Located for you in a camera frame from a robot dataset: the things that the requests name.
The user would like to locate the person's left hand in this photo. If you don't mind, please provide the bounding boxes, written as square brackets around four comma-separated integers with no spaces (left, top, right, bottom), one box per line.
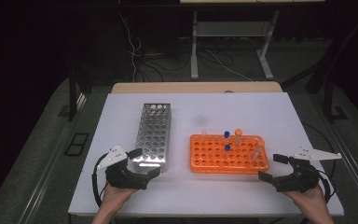
[101,184,138,208]

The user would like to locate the thin white floor cable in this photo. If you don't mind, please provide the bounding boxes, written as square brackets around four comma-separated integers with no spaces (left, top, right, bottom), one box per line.
[205,49,254,82]

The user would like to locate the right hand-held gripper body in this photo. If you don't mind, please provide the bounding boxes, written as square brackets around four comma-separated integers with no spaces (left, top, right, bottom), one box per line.
[274,146,343,193]

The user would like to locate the orange cap test tube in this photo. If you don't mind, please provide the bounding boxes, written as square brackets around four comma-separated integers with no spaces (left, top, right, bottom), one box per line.
[234,128,243,147]
[253,138,266,161]

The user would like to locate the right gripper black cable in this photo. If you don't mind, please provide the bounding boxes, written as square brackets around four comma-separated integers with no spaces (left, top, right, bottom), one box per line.
[317,160,337,203]

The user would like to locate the thin black floor cable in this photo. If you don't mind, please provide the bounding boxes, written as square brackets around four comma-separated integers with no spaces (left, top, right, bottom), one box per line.
[302,122,337,162]

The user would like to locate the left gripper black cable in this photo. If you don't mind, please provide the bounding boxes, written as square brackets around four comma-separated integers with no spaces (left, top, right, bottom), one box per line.
[90,153,110,208]

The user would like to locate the white table cover board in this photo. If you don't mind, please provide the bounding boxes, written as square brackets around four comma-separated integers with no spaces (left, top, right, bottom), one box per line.
[68,91,345,217]

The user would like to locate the wooden table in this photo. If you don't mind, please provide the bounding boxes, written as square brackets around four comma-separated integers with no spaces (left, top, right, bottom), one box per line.
[111,81,283,94]

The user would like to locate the black floor cables bundle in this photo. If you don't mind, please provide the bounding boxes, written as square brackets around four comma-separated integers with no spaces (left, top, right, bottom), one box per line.
[135,50,194,83]

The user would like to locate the person's right hand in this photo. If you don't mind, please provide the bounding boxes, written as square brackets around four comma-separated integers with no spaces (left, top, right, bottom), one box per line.
[283,186,332,217]

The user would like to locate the orange test tube rack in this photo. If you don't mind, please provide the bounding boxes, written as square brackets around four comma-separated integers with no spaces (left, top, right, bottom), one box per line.
[189,133,270,175]

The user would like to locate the black floor frame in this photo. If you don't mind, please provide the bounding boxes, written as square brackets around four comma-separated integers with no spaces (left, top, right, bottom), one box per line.
[63,133,90,158]

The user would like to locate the black slanted metal stand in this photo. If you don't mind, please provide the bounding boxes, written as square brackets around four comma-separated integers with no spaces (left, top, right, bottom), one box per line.
[280,13,358,124]

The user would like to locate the grey metal desk frame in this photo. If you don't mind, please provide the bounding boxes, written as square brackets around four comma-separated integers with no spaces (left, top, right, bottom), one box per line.
[179,0,325,81]

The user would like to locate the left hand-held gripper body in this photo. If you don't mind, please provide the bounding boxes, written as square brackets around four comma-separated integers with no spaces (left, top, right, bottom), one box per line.
[96,144,148,190]

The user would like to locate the metal test tube rack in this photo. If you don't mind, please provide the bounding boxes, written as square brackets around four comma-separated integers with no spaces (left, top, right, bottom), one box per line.
[132,103,172,173]

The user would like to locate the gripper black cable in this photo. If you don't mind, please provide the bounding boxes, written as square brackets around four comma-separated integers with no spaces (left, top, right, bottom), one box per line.
[90,153,110,208]
[317,160,337,203]

